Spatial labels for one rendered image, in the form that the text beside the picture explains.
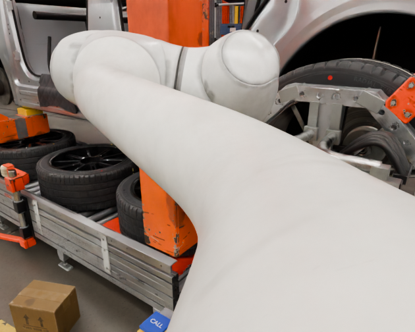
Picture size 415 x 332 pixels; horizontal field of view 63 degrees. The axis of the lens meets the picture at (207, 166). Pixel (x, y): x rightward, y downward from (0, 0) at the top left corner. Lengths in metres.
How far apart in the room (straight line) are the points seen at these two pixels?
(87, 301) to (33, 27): 2.05
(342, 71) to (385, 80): 0.11
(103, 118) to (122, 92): 0.02
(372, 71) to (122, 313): 1.47
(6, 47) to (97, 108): 2.72
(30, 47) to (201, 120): 2.86
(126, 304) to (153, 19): 1.35
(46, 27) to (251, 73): 2.76
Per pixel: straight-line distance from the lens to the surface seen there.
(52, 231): 2.10
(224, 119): 0.16
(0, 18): 2.98
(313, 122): 0.93
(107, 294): 1.93
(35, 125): 2.97
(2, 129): 2.86
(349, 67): 0.99
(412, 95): 0.88
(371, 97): 0.89
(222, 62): 0.39
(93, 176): 2.04
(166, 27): 0.99
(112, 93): 0.25
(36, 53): 3.02
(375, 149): 1.38
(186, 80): 0.42
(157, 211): 1.18
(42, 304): 1.70
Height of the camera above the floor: 1.24
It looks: 21 degrees down
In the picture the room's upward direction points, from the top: straight up
